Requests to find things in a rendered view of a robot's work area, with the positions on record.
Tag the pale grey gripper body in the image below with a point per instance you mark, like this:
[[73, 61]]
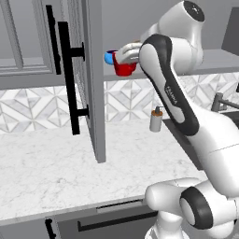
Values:
[[128, 53]]

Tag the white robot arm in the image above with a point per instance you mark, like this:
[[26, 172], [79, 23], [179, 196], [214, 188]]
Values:
[[211, 146]]

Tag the grey closed cabinet door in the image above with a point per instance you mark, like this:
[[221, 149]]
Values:
[[28, 37]]

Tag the dark grey open cabinet door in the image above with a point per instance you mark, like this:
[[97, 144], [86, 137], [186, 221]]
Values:
[[231, 31]]

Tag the red cup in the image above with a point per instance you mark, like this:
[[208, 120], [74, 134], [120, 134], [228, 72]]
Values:
[[124, 69]]

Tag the blue bowl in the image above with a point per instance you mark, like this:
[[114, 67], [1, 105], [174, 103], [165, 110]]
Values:
[[108, 58]]

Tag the grey soap dispenser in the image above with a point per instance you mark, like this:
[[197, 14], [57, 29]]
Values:
[[155, 121]]

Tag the grey tap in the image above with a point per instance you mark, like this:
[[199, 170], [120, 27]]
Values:
[[217, 101]]

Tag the grey drawer front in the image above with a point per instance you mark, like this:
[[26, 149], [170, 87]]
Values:
[[124, 228]]

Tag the grey base cupboard door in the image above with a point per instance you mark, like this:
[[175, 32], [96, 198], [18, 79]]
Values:
[[21, 231]]

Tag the grey wall cabinet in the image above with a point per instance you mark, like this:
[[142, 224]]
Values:
[[130, 18]]

